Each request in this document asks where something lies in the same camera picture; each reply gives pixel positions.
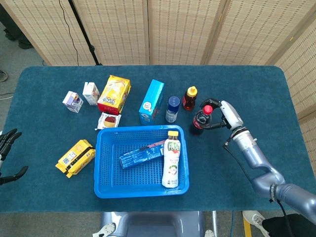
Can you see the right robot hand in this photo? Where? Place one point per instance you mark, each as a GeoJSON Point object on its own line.
{"type": "Point", "coordinates": [232, 116]}

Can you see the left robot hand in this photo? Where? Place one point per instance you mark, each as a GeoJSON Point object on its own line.
{"type": "Point", "coordinates": [7, 143]}

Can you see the cola bottle red label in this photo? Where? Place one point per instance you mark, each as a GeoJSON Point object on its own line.
{"type": "Point", "coordinates": [197, 124]}

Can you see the yellow plastic snack pack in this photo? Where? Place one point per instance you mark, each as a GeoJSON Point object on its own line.
{"type": "Point", "coordinates": [74, 158]}

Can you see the white tea bottle yellow cap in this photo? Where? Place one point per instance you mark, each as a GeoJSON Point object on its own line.
{"type": "Point", "coordinates": [171, 163]}

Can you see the purple white small carton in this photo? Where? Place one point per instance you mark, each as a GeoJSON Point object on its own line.
{"type": "Point", "coordinates": [72, 101]}

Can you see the blue cookie pack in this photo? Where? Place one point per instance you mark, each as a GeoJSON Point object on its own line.
{"type": "Point", "coordinates": [138, 156]}

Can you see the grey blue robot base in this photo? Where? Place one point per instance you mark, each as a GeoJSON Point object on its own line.
{"type": "Point", "coordinates": [153, 224]}

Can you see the teal table cloth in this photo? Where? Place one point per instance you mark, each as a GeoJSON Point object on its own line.
{"type": "Point", "coordinates": [234, 81]}

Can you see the red sauce bottle yellow cap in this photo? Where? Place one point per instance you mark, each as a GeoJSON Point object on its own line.
{"type": "Point", "coordinates": [190, 100]}

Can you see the white bottle dark blue cap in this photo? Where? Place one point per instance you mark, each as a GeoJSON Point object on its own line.
{"type": "Point", "coordinates": [172, 109]}

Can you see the grey shoe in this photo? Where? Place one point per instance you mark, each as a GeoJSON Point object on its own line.
{"type": "Point", "coordinates": [3, 76]}

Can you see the light blue cookie box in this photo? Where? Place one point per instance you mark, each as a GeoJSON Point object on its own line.
{"type": "Point", "coordinates": [151, 101]}

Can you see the white milk carton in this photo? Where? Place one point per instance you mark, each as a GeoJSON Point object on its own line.
{"type": "Point", "coordinates": [90, 93]}

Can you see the black shoe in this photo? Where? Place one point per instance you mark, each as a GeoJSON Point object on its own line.
{"type": "Point", "coordinates": [11, 37]}
{"type": "Point", "coordinates": [25, 45]}

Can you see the small white cake packet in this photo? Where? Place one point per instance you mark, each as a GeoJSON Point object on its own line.
{"type": "Point", "coordinates": [108, 121]}

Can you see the white sneaker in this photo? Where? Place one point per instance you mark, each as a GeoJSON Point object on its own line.
{"type": "Point", "coordinates": [255, 219]}

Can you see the grey metal leg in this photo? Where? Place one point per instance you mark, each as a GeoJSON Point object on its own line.
{"type": "Point", "coordinates": [215, 223]}

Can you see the blue perforated plastic basket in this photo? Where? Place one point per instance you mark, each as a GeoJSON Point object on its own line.
{"type": "Point", "coordinates": [138, 177]}

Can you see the yellow and red cracker bag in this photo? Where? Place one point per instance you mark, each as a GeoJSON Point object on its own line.
{"type": "Point", "coordinates": [114, 95]}

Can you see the white dotted foot plate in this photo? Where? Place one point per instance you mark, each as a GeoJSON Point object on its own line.
{"type": "Point", "coordinates": [209, 233]}
{"type": "Point", "coordinates": [106, 229]}

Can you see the black trousers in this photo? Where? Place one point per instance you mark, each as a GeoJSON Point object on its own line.
{"type": "Point", "coordinates": [279, 225]}

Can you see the black tripod pole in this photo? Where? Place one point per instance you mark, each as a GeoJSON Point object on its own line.
{"type": "Point", "coordinates": [82, 32]}

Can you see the bamboo folding screen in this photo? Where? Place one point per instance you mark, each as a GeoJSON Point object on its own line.
{"type": "Point", "coordinates": [118, 29]}

